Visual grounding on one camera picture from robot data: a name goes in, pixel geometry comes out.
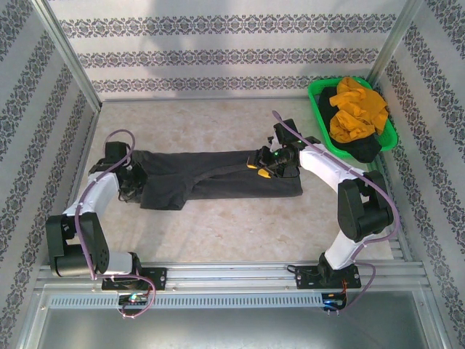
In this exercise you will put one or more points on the small controller board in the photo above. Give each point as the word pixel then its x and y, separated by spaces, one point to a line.
pixel 133 299
pixel 333 301

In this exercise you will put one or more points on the black t-shirt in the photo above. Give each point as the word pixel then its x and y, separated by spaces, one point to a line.
pixel 363 149

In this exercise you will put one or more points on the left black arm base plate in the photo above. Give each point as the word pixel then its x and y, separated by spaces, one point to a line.
pixel 158 278

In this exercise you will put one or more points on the left aluminium frame post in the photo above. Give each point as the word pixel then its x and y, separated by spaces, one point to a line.
pixel 69 54

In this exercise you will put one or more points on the left small controller board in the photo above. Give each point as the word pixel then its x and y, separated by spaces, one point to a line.
pixel 133 299

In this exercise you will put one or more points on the right aluminium side rail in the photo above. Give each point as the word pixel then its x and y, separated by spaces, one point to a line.
pixel 399 247

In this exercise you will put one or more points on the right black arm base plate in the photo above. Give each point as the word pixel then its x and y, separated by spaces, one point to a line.
pixel 307 278

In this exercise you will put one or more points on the aluminium frame post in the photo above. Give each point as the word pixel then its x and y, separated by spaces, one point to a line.
pixel 394 40
pixel 69 54

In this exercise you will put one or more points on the dark grey t-shirt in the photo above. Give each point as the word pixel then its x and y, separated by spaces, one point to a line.
pixel 225 185

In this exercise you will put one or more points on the mustard orange t-shirt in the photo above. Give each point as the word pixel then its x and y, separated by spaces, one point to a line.
pixel 356 120

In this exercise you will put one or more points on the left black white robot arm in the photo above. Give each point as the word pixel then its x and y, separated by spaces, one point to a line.
pixel 98 189

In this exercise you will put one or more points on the left aluminium side rail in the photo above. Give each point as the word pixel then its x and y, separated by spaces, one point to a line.
pixel 85 145

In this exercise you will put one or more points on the green plastic basket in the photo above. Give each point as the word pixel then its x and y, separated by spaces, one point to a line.
pixel 389 137

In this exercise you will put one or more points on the grey metal sheet panel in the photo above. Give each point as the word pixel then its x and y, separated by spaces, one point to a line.
pixel 232 329

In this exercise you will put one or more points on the aluminium mounting rail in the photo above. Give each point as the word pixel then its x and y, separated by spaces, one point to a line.
pixel 232 274

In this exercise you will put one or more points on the aluminium back rail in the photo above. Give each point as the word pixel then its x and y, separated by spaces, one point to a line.
pixel 203 99

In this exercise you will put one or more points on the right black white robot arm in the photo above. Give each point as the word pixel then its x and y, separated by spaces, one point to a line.
pixel 327 167

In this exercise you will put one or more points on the aluminium side rail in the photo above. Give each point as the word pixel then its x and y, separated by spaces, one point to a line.
pixel 399 247
pixel 85 145

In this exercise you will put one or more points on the right aluminium frame post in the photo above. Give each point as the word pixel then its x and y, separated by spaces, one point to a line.
pixel 394 40

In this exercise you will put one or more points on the right small controller board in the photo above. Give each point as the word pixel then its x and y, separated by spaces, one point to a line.
pixel 333 301

